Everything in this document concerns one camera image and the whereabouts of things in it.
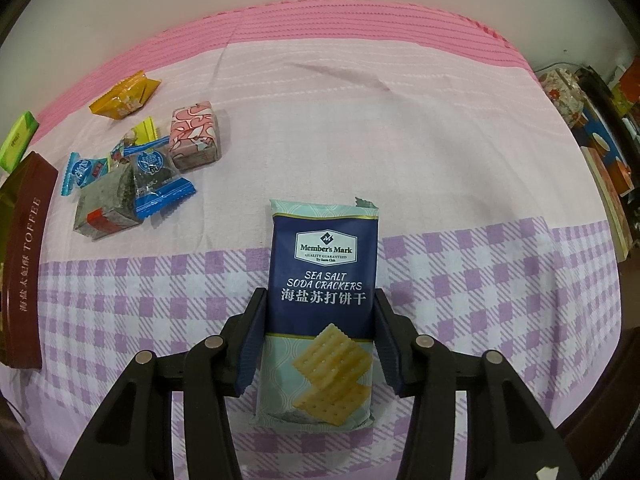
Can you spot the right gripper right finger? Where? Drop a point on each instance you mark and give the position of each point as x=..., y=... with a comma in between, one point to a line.
x=509, y=434

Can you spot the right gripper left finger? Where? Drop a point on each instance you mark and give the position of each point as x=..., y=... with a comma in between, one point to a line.
x=129, y=435

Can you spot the blue soda crackers packet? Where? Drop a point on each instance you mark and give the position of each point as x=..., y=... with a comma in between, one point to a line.
x=317, y=358

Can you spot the grey seaweed snack packet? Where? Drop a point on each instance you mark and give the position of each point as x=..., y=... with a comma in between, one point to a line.
x=106, y=206

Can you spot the blue candy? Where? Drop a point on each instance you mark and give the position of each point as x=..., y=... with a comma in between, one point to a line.
x=81, y=171
x=157, y=181

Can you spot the pink white cake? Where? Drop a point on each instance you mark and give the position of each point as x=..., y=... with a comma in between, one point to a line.
x=194, y=136

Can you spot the yellow clear candy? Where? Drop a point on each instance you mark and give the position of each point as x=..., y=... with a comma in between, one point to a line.
x=142, y=133

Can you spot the yellow orange snack packet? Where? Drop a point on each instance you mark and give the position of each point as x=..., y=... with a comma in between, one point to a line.
x=126, y=97

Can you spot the pink purple checked tablecloth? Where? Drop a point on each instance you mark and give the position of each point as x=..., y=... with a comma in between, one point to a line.
x=492, y=230

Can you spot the gold toffee tin box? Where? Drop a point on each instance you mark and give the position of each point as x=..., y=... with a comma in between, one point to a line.
x=25, y=200

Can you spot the green tissue pack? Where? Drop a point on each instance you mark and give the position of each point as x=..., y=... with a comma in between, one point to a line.
x=18, y=139

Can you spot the stack of books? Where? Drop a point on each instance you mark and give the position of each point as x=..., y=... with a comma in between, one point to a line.
x=606, y=127

